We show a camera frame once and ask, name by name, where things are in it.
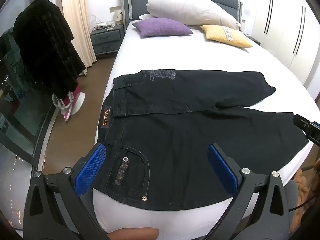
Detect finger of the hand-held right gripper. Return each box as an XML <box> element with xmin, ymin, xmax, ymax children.
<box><xmin>293</xmin><ymin>114</ymin><xmax>320</xmax><ymax>147</ymax></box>

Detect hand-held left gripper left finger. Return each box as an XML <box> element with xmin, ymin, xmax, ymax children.
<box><xmin>24</xmin><ymin>143</ymin><xmax>112</xmax><ymax>240</ymax></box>

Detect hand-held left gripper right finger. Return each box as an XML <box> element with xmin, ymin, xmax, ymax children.
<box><xmin>205</xmin><ymin>144</ymin><xmax>297</xmax><ymax>240</ymax></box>

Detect black denim pants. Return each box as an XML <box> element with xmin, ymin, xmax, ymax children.
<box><xmin>96</xmin><ymin>69</ymin><xmax>310</xmax><ymax>212</ymax></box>

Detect person's left hand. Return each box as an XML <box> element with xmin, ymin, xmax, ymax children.
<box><xmin>107</xmin><ymin>227</ymin><xmax>160</xmax><ymax>240</ymax></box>

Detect orange cloth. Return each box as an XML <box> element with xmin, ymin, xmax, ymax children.
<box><xmin>292</xmin><ymin>159</ymin><xmax>320</xmax><ymax>230</ymax></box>

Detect glass sliding door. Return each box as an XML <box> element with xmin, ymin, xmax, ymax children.
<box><xmin>0</xmin><ymin>0</ymin><xmax>60</xmax><ymax>230</ymax></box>

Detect white wardrobe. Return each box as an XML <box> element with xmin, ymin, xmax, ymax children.
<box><xmin>250</xmin><ymin>0</ymin><xmax>320</xmax><ymax>95</ymax></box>

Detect yellow cushion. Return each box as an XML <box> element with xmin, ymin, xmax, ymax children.
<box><xmin>200</xmin><ymin>25</ymin><xmax>253</xmax><ymax>48</ymax></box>

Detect bed with grey headboard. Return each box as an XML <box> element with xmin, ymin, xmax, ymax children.
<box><xmin>92</xmin><ymin>0</ymin><xmax>319</xmax><ymax>240</ymax></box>

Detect grey nightstand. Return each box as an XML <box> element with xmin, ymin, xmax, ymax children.
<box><xmin>89</xmin><ymin>24</ymin><xmax>125</xmax><ymax>55</ymax></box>

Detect black hanging coat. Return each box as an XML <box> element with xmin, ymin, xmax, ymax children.
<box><xmin>12</xmin><ymin>0</ymin><xmax>87</xmax><ymax>98</ymax></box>

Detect clear acrylic box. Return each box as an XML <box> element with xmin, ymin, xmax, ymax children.
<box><xmin>90</xmin><ymin>15</ymin><xmax>115</xmax><ymax>30</ymax></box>

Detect cream curtain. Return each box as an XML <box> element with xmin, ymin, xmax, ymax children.
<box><xmin>47</xmin><ymin>0</ymin><xmax>97</xmax><ymax>68</ymax></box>

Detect purple cushion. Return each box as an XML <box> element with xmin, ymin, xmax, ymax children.
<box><xmin>132</xmin><ymin>18</ymin><xmax>193</xmax><ymax>37</ymax></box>

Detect large white pillow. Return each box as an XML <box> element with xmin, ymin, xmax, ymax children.
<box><xmin>146</xmin><ymin>0</ymin><xmax>242</xmax><ymax>30</ymax></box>

